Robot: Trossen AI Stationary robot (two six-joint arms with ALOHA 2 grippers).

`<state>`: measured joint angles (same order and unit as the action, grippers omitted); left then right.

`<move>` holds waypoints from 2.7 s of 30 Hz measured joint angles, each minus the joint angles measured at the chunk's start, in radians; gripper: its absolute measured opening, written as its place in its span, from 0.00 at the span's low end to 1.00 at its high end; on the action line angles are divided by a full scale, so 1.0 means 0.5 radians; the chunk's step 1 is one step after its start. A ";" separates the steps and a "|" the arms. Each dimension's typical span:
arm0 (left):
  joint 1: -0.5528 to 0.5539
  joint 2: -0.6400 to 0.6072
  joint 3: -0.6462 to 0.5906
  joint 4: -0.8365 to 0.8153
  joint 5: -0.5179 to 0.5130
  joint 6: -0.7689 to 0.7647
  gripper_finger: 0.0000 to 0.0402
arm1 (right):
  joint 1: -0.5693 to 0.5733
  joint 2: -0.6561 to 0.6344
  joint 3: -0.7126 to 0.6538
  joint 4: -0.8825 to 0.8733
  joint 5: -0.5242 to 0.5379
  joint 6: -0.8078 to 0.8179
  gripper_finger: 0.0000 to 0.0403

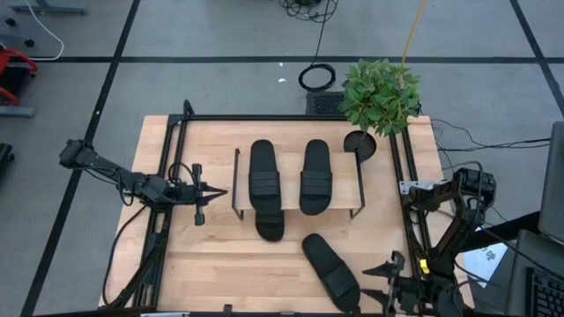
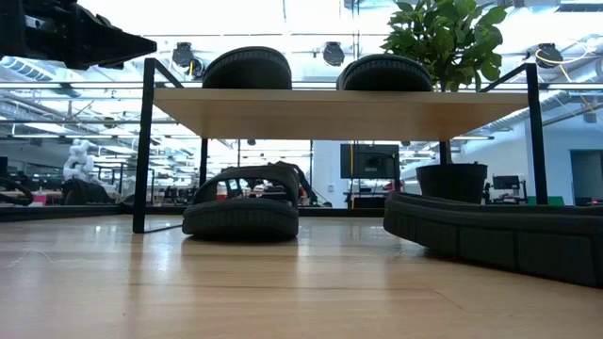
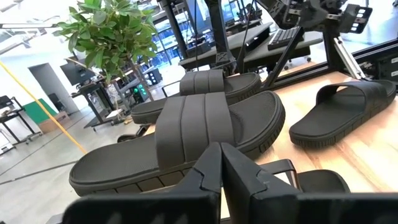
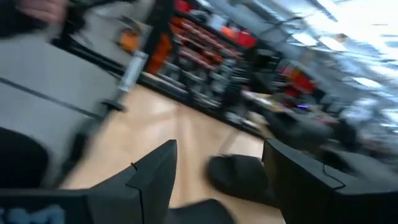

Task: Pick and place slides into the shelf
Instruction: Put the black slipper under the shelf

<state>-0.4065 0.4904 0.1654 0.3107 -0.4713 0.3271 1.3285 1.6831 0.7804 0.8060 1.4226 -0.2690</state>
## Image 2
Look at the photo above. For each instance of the dark rubber slide sandal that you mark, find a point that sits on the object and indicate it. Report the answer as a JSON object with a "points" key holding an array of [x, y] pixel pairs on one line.
{"points": [[494, 235], [247, 70], [240, 219], [384, 75]]}

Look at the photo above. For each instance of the black round ceiling lamp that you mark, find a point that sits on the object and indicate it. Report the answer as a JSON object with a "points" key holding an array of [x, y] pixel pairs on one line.
{"points": [[183, 54], [333, 53], [549, 54]]}

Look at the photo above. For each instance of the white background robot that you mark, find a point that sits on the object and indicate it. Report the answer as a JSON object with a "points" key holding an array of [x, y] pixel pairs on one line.
{"points": [[79, 160]]}

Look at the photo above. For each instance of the pink bottle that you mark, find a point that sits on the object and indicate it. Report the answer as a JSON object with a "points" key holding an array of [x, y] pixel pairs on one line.
{"points": [[39, 198]]}

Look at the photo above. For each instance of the green potted plant black pot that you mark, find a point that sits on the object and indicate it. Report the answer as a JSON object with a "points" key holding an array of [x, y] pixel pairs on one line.
{"points": [[447, 37]]}

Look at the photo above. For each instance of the small black desk monitor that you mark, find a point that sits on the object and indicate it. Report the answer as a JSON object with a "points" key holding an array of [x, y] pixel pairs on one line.
{"points": [[505, 182]]}

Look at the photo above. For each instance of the green panel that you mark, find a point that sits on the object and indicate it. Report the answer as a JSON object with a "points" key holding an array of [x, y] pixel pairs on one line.
{"points": [[558, 201]]}

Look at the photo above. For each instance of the dark blue door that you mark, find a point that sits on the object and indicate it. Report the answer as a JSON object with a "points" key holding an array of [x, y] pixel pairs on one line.
{"points": [[586, 179]]}

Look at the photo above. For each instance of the black aluminium rig frame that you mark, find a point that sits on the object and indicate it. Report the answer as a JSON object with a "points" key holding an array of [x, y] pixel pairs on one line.
{"points": [[70, 213]]}

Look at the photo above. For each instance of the wooden shelf black metal frame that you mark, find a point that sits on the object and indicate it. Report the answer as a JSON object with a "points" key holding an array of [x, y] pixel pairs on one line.
{"points": [[330, 113]]}

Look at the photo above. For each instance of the black wall monitor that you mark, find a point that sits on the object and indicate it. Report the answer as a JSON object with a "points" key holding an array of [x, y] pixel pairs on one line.
{"points": [[369, 160]]}

